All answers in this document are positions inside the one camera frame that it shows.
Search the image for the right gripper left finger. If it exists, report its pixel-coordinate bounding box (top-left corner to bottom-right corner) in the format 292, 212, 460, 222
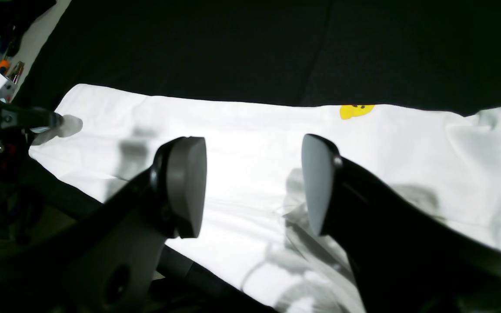
150, 137, 207, 238

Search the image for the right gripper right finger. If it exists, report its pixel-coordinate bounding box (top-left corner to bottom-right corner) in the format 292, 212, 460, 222
301, 133, 343, 236

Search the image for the white printed t-shirt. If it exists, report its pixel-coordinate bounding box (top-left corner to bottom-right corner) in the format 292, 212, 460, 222
29, 84, 501, 313

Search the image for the black table cloth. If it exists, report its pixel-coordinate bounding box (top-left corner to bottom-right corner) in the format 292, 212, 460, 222
16, 0, 501, 115

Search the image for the red clamp far right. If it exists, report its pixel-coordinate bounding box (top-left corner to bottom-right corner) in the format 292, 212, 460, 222
0, 60, 64, 153

